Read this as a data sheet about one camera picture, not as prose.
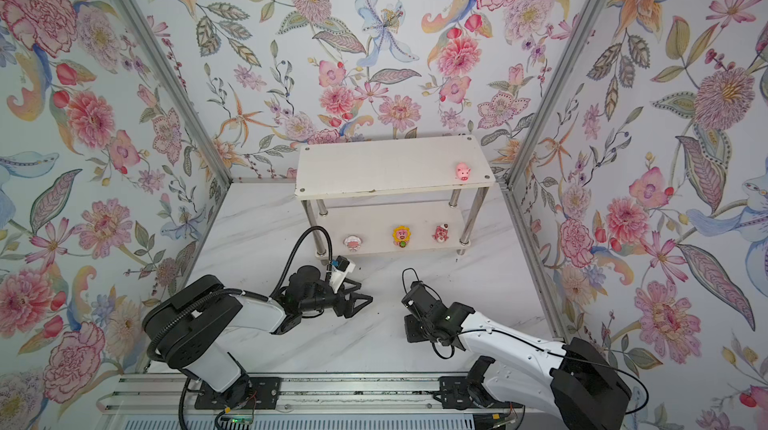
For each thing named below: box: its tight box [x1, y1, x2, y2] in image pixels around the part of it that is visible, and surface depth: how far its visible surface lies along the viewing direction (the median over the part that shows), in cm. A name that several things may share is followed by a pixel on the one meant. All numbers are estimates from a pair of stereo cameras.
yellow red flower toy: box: [392, 225, 412, 248], surface depth 95 cm
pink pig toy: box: [455, 162, 471, 181], surface depth 74 cm
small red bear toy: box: [432, 223, 449, 243], surface depth 95 cm
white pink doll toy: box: [343, 234, 363, 252], surface depth 92 cm
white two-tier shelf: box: [294, 135, 496, 260], surface depth 83 cm
